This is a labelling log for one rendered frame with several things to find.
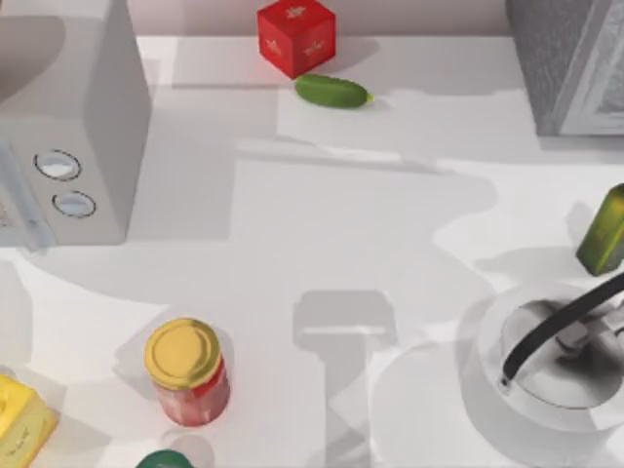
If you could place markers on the grey cabinet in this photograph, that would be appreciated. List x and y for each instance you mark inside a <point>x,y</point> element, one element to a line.
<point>570,63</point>

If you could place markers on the small microwave knob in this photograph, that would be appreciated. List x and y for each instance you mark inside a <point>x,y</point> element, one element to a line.
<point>74,204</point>

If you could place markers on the olive green bottle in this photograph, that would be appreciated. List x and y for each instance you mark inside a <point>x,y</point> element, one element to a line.
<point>603,234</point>

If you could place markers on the dark green round object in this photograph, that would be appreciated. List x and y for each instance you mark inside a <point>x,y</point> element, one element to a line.
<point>163,460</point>

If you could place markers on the red cube box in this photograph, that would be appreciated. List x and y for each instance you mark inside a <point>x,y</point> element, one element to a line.
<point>295,41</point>

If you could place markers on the green cucumber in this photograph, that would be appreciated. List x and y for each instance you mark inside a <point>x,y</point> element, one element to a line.
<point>330,91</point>

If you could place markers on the large microwave knob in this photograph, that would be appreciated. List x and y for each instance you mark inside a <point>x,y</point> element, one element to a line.
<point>57,165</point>

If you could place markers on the red jar with yellow lid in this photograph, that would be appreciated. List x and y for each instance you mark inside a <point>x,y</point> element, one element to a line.
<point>191,375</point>

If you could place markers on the yellow box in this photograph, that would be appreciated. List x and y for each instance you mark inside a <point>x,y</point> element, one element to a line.
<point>22,419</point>

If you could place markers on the pale microwave oven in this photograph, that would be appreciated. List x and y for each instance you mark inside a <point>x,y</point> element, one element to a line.
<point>88,122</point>

